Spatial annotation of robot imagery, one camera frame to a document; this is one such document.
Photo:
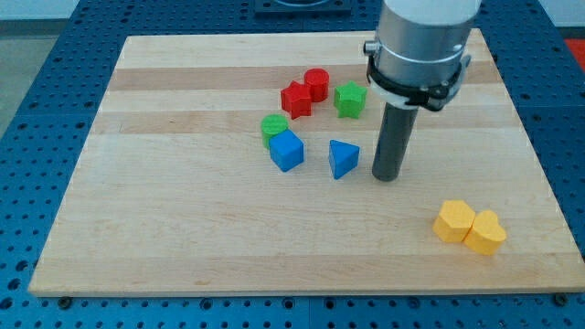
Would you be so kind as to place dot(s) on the black and white mount ring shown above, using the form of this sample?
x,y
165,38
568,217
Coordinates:
x,y
432,98

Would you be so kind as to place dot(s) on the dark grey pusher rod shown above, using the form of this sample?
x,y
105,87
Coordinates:
x,y
393,139

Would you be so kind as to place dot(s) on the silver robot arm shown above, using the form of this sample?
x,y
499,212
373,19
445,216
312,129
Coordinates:
x,y
416,60

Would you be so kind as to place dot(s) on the green star block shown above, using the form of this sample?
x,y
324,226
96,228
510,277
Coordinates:
x,y
350,100

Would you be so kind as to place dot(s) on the red star block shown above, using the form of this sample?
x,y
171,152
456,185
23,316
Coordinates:
x,y
296,100

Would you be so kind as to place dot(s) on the blue triangle block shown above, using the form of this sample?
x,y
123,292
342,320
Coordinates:
x,y
343,158

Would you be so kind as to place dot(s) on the red cylinder block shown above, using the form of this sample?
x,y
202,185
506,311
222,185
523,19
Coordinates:
x,y
317,80

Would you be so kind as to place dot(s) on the yellow hexagon block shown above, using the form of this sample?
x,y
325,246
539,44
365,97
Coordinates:
x,y
453,221

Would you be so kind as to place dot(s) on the blue cube block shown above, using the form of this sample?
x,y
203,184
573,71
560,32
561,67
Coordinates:
x,y
286,150

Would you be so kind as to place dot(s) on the green cylinder block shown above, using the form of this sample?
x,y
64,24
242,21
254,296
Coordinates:
x,y
272,125

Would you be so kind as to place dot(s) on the yellow heart block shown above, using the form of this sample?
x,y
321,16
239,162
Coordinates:
x,y
486,235

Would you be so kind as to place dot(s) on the wooden board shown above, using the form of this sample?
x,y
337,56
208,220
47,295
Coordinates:
x,y
175,195

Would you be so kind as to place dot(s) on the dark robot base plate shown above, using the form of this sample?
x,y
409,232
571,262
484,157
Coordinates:
x,y
265,7

